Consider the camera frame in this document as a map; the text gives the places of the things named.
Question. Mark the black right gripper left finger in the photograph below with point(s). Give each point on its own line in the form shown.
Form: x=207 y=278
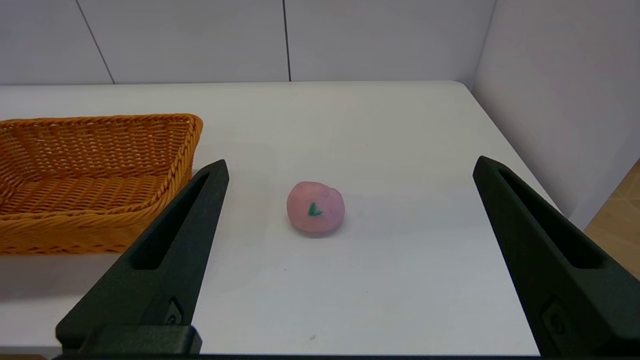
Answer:
x=165 y=270

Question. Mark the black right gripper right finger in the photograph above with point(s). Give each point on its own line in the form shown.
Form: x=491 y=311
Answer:
x=565 y=280

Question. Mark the orange wicker basket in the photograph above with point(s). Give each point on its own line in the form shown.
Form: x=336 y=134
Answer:
x=75 y=150

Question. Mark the pink toy peach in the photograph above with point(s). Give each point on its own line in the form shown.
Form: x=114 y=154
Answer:
x=315 y=207

